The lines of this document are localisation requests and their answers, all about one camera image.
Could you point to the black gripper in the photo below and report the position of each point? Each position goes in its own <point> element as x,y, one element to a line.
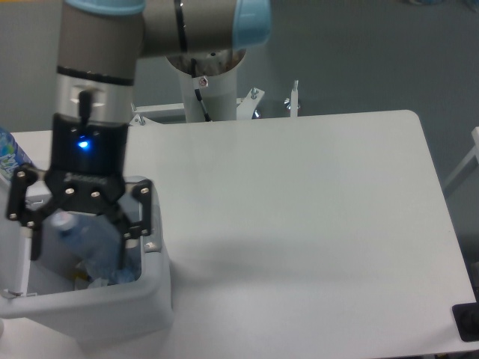
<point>85,175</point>

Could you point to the crushed clear plastic bottle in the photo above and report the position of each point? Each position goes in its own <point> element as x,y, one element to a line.
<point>92,241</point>

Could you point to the white tissue paper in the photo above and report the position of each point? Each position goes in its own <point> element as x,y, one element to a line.
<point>127,274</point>

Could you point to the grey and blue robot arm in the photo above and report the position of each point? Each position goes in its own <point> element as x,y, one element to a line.
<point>100,43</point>

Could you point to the yellow and white trash wrappers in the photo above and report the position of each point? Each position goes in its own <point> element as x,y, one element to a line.
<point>82,280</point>

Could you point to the white plastic trash can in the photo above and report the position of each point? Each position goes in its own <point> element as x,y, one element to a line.
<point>43,292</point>

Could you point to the blue labelled water bottle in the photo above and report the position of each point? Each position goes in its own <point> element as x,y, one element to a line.
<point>12,156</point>

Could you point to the white furniture leg at right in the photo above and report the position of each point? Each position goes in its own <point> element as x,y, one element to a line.
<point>466,167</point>

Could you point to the black clamp at table edge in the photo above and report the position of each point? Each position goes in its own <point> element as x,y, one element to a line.
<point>466,318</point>

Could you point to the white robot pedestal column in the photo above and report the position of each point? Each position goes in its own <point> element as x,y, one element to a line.
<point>208,81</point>

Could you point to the white pedestal base frame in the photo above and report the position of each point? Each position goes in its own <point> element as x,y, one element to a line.
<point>246,108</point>

